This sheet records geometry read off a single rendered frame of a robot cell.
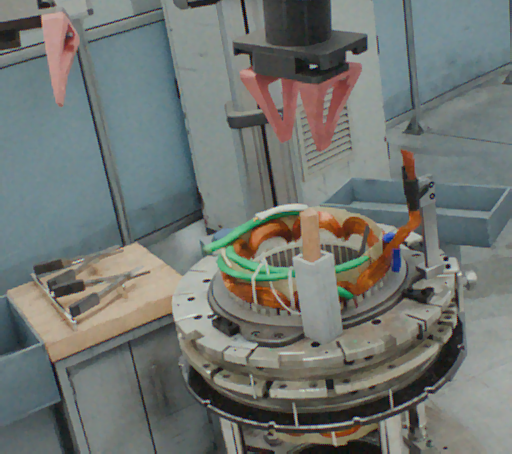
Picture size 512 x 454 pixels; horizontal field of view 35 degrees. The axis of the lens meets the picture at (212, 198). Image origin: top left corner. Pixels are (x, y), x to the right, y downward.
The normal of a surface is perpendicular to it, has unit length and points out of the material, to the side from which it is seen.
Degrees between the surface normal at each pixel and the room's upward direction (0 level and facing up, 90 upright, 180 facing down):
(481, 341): 0
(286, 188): 90
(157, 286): 0
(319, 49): 6
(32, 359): 90
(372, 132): 90
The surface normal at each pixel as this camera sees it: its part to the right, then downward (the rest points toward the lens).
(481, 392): -0.18, -0.91
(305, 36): 0.07, 0.43
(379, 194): -0.55, 0.40
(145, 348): 0.47, 0.25
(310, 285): -0.78, 0.36
